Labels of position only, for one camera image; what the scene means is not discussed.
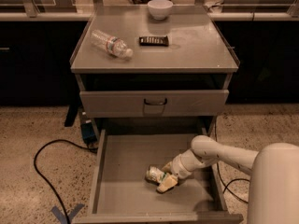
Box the closed grey top drawer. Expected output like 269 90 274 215
80 90 229 118

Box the clear plastic water bottle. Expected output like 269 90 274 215
91 30 134 59

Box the open grey middle drawer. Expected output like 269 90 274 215
73 130 243 224

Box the dark counter with glass partition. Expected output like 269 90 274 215
0 0 299 105

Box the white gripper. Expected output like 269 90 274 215
157 154 194 193

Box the black cable on right floor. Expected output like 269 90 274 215
213 119 251 205

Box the blue tape cross mark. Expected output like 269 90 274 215
50 203 86 224

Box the grey drawer cabinet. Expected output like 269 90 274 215
71 6 239 134

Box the blue power adapter box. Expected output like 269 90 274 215
80 120 97 145

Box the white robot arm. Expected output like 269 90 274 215
158 135 299 224

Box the white bowl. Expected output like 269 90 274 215
147 0 173 20

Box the green 7up can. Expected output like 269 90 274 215
145 166 166 184

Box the black chocolate bar packet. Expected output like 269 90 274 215
139 36 169 47

